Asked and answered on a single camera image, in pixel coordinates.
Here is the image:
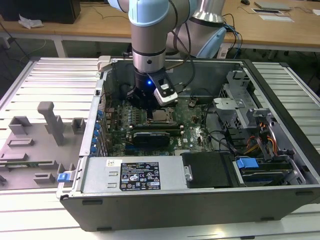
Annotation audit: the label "silver square CPU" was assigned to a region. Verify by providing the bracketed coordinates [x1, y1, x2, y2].
[152, 110, 168, 120]

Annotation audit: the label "metal socket cover frame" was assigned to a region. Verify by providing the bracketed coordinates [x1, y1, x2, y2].
[148, 108, 176, 124]

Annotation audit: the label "black RAM slot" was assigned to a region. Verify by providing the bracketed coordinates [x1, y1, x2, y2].
[131, 126, 183, 132]
[131, 123, 181, 128]
[131, 128, 185, 136]
[131, 124, 182, 130]

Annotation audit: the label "CPU socket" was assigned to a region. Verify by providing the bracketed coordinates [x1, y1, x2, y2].
[146, 107, 176, 125]

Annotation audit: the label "blue expansion slot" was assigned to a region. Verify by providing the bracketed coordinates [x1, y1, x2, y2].
[124, 144, 151, 156]

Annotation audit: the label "grey case release latch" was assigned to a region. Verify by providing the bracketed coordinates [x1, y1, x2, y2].
[96, 55, 113, 74]

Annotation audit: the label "black graphics card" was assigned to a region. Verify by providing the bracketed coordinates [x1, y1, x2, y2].
[131, 131, 172, 149]

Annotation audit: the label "green motherboard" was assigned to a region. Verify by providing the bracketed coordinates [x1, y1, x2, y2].
[99, 96, 219, 158]

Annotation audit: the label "wooden desk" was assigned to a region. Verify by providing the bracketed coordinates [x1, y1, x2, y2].
[0, 0, 320, 54]

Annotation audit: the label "perforated silver drive cage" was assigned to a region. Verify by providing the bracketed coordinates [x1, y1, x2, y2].
[218, 70, 254, 101]

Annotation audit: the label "silver power supply unit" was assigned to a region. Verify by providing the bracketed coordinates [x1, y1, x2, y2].
[79, 156, 189, 194]

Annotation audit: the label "black plastic shroud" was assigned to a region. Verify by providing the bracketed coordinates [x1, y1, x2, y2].
[180, 151, 236, 189]

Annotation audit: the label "blue case latch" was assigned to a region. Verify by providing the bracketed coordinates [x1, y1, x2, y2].
[57, 172, 70, 184]

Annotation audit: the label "black computer box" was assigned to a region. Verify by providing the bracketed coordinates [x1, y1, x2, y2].
[0, 0, 82, 25]

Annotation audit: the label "crumpled white paper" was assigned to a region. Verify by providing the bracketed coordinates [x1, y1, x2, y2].
[18, 13, 45, 29]

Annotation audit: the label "grey parts rack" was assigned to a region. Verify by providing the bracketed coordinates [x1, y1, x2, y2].
[0, 100, 86, 191]

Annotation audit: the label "black open PC case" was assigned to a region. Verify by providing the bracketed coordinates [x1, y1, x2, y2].
[56, 58, 320, 232]

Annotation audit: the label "green RAM stick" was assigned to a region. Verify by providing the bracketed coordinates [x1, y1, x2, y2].
[0, 161, 40, 168]

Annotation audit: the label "white paper sheet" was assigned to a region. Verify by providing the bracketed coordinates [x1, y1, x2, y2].
[258, 14, 295, 23]

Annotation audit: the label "hard disk in blue carrier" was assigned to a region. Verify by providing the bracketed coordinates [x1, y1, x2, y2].
[235, 156, 296, 188]

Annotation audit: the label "silver laptop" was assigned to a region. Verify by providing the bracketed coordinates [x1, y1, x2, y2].
[254, 0, 293, 12]

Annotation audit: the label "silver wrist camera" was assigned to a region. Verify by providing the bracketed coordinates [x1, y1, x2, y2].
[147, 70, 179, 105]

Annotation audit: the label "black camera cable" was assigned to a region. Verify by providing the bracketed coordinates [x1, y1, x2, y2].
[166, 14, 198, 95]

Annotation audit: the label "silver metal drive bracket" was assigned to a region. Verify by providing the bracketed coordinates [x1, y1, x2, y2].
[213, 97, 251, 121]

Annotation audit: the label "blue cable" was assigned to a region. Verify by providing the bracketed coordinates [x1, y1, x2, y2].
[224, 21, 244, 59]

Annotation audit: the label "orange and yellow wires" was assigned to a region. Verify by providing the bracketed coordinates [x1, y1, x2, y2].
[245, 134, 279, 156]

